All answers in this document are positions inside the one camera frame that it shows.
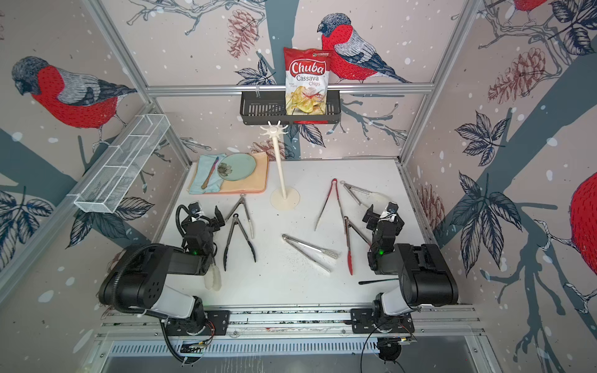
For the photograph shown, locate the black steel tongs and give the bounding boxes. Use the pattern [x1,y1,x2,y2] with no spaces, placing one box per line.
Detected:
[222,213,257,271]

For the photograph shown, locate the white small tongs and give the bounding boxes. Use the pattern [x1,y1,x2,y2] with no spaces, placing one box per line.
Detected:
[225,194,254,239]

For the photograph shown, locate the all steel slotted tongs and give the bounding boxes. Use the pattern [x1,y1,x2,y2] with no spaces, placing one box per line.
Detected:
[281,234,340,274]

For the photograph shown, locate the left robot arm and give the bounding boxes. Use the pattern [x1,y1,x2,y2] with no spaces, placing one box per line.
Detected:
[98,203,230,337]

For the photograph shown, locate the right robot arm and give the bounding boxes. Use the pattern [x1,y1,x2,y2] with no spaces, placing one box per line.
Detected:
[362,202,459,331]

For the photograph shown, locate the white tipped tongs right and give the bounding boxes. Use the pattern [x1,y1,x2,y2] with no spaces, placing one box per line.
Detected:
[340,180,391,206]

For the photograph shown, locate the red tipped steel tongs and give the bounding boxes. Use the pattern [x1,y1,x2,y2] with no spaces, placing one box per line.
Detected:
[343,216,372,275]

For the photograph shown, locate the cream utensil rack stand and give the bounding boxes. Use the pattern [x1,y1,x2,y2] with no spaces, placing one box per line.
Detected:
[261,121,300,211]

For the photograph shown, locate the teal cloth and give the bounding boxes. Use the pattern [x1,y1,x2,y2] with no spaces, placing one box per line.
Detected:
[188,154,226,195]

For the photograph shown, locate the light green plate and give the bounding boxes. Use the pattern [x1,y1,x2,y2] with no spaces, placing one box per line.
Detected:
[217,153,257,181]

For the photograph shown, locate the orange cutting board mat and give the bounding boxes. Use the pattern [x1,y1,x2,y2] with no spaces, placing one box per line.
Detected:
[188,151,270,195]

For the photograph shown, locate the Chuba cassava chips bag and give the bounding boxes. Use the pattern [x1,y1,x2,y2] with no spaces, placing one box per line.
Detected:
[284,48,331,115]

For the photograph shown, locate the pink handled utensil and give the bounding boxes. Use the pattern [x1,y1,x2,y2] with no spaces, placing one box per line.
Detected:
[201,157,219,190]

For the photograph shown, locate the iridescent spoon dark handle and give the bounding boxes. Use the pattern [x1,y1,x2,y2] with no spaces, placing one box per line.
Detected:
[358,278,399,285]

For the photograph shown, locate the thin red handled tongs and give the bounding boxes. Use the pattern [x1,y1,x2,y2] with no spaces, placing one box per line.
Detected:
[314,178,345,230]

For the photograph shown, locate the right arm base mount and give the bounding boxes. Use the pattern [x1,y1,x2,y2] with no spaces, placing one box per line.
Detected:
[348,308,415,334]

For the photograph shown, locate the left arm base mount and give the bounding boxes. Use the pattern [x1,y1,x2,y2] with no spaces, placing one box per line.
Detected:
[165,310,231,337]

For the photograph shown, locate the white wire mesh shelf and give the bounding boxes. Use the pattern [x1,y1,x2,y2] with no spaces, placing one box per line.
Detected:
[74,113,170,213]

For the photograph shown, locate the dark wall basket shelf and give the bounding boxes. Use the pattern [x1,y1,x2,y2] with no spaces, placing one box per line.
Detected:
[239,89,342,126]

